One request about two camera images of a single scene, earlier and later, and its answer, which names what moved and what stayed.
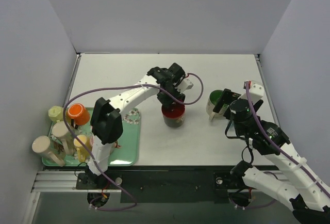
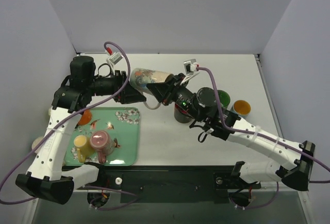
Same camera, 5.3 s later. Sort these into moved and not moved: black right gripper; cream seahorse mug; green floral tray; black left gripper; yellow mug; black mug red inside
Moved: black mug red inside; black left gripper; cream seahorse mug; black right gripper
Not moved: yellow mug; green floral tray
